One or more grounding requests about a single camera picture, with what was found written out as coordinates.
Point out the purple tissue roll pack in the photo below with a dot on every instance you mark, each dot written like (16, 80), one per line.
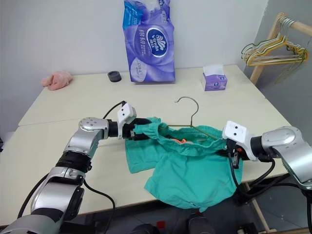
(151, 48)

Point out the pink plush cloth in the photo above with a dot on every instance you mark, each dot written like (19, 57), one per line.
(57, 80)

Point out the purple tissue box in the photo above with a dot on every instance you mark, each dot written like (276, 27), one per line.
(214, 80)

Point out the light wooden clothes rack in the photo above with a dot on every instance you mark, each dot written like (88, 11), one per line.
(265, 51)

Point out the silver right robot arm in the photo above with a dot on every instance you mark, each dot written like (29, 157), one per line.
(287, 143)

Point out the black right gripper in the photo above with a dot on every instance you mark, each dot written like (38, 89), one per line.
(231, 146)

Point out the dark grey tape roll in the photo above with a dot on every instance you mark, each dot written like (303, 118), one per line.
(114, 76)

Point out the green shorts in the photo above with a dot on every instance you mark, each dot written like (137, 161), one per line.
(190, 175)

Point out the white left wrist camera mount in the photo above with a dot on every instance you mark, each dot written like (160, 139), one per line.
(125, 113)

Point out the light wooden frame leg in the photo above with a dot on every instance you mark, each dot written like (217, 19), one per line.
(258, 214)

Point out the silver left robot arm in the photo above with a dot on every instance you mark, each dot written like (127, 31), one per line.
(48, 192)

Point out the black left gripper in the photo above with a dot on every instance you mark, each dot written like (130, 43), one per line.
(128, 131)

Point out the dark rounded shape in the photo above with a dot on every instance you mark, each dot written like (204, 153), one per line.
(198, 224)
(146, 229)

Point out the small red block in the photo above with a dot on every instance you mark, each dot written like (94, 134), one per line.
(162, 224)

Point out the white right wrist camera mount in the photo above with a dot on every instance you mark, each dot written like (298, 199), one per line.
(235, 130)

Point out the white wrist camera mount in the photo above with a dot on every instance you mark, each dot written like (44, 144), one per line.
(125, 113)
(235, 130)

